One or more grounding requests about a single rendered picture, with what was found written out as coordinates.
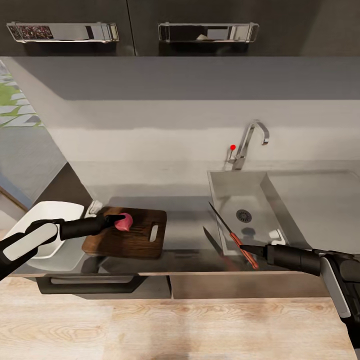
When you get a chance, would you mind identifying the bowl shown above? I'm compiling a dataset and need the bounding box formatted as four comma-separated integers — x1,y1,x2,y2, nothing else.
5,201,85,259

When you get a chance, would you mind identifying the vidalia onion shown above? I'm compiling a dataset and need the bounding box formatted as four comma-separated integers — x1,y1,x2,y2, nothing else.
114,213,133,231

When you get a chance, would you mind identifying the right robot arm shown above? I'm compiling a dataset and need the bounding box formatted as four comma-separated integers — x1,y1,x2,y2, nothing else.
239,229,360,360

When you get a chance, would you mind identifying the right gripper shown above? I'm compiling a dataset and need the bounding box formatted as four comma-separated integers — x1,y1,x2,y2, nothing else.
239,243,304,272

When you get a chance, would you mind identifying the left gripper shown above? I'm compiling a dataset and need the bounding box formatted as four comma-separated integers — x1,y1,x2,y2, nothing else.
76,213,126,238

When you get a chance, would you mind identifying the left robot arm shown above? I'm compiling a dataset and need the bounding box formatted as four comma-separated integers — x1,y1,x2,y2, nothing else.
0,200,126,281

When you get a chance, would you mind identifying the cutting board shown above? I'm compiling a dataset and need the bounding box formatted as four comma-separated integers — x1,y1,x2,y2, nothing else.
81,206,167,259

